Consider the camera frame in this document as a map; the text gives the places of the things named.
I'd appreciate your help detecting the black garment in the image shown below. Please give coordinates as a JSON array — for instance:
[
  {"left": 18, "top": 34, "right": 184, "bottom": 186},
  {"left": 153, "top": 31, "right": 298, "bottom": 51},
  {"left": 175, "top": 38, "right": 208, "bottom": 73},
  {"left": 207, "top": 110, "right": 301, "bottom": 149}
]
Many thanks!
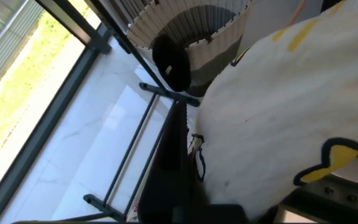
[{"left": 151, "top": 33, "right": 193, "bottom": 93}]

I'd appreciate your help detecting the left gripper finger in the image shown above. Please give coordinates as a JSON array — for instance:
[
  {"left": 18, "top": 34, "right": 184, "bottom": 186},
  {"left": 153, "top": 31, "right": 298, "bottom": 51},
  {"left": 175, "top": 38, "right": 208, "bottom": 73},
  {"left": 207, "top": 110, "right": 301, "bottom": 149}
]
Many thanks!
[{"left": 137, "top": 101, "right": 211, "bottom": 223}]

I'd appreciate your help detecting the white laundry basket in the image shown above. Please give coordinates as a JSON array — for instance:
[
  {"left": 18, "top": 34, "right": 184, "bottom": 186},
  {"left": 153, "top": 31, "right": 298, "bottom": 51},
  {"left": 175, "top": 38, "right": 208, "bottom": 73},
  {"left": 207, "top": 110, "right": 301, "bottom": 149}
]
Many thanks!
[{"left": 125, "top": 0, "right": 254, "bottom": 98}]

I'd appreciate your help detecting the pink clothes hanger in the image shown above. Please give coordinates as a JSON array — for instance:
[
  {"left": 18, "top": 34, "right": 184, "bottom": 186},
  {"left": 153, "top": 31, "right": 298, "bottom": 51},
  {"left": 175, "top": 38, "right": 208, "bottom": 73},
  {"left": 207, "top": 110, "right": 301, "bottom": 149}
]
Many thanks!
[{"left": 287, "top": 0, "right": 308, "bottom": 28}]

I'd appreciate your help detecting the cream printed garment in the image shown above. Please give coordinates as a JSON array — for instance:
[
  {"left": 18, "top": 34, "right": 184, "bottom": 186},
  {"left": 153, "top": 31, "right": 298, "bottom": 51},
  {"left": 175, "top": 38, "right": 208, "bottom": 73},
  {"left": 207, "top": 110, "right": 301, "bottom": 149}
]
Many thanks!
[{"left": 125, "top": 0, "right": 358, "bottom": 223}]

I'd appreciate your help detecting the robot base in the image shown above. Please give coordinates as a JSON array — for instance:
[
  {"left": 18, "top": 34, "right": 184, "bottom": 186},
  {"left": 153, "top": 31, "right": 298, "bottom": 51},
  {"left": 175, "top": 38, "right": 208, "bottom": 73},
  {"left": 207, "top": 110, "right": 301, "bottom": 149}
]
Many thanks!
[{"left": 272, "top": 157, "right": 358, "bottom": 224}]

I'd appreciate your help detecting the black clothes rack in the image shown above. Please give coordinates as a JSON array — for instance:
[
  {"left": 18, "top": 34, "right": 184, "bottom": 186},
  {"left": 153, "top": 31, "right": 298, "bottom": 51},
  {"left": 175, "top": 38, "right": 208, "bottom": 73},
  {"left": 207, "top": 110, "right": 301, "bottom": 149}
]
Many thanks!
[{"left": 54, "top": 0, "right": 201, "bottom": 223}]

